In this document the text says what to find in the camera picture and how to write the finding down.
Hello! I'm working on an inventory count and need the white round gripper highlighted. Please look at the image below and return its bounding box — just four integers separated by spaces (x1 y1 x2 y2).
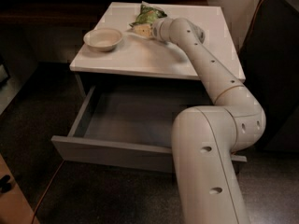
133 18 173 42

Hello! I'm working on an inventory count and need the green jalapeno chip bag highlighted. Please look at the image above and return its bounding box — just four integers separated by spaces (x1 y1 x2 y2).
130 2 167 27

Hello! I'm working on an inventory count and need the grey top drawer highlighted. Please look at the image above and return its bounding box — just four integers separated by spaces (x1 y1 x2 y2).
50 84 248 174

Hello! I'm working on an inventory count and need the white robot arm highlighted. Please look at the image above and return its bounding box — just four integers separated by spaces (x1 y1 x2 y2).
133 18 266 224

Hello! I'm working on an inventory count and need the grey drawer cabinet white top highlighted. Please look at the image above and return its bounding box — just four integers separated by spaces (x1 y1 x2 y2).
68 2 247 173

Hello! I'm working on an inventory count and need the white ceramic bowl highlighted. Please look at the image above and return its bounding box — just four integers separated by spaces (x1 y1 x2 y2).
83 28 123 52

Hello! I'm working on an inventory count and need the dark wooden shelf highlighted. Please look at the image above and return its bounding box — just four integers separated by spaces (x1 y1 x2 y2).
0 0 208 28

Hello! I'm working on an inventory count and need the black object on cardboard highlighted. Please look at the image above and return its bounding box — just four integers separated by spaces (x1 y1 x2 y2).
0 175 12 193

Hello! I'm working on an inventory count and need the brown cardboard box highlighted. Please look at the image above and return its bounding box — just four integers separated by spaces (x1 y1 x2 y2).
0 154 40 224

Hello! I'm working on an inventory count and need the orange power cable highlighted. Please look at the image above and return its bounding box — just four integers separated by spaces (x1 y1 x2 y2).
30 0 299 224

